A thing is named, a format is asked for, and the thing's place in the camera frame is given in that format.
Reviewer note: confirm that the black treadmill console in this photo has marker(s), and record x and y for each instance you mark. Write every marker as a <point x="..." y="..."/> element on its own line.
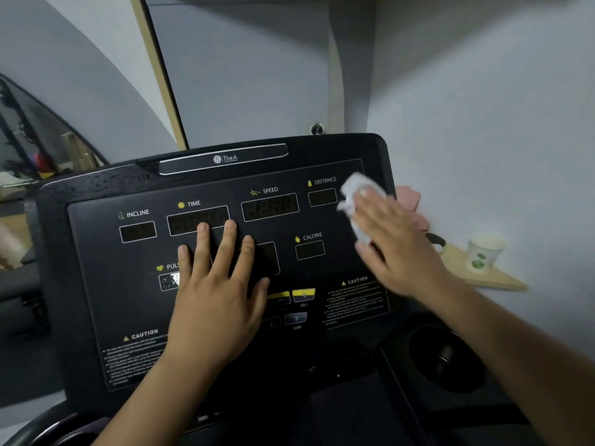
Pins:
<point x="116" y="274"/>

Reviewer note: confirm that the black padded equipment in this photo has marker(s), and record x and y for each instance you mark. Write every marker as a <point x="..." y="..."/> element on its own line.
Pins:
<point x="21" y="292"/>

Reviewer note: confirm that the pink cloth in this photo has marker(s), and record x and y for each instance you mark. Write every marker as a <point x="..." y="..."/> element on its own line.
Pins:
<point x="409" y="199"/>

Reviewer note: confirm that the person's left thumb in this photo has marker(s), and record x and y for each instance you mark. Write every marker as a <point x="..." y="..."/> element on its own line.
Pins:
<point x="260" y="297"/>

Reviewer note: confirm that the white paper cup green print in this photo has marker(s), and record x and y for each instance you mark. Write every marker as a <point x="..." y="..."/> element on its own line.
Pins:
<point x="483" y="253"/>

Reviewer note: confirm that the person's left forearm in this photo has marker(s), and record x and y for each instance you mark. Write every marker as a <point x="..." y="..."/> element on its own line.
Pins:
<point x="158" y="404"/>

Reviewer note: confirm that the light wooden shelf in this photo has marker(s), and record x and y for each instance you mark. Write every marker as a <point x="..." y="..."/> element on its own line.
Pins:
<point x="483" y="278"/>

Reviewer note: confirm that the black treadmill handrail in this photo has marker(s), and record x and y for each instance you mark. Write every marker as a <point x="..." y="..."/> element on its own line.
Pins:
<point x="51" y="425"/>

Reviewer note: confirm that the person's left hand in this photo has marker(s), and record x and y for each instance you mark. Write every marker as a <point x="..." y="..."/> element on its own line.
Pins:
<point x="211" y="315"/>

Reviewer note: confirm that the person's left middle finger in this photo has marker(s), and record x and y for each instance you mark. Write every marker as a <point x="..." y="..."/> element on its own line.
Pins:
<point x="225" y="248"/>

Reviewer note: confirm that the wooden frame strip with black edge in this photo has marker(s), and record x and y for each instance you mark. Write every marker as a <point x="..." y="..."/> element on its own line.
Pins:
<point x="160" y="74"/>

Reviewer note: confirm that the person's right forearm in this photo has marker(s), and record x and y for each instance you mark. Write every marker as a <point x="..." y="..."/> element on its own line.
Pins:
<point x="516" y="357"/>

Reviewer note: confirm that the person's right thumb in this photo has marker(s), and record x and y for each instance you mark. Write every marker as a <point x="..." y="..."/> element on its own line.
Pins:
<point x="369" y="260"/>

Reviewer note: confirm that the person's right hand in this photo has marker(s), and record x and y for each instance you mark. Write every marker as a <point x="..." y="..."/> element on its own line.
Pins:
<point x="404" y="248"/>

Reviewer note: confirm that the white cleaning cloth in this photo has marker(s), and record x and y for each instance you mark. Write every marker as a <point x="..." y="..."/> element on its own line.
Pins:
<point x="355" y="188"/>

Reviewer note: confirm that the round wall fitting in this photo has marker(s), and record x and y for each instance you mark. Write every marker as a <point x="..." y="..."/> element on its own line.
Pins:
<point x="317" y="129"/>

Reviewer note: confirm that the person's left little finger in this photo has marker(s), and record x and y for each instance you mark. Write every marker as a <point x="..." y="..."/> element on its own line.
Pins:
<point x="184" y="267"/>

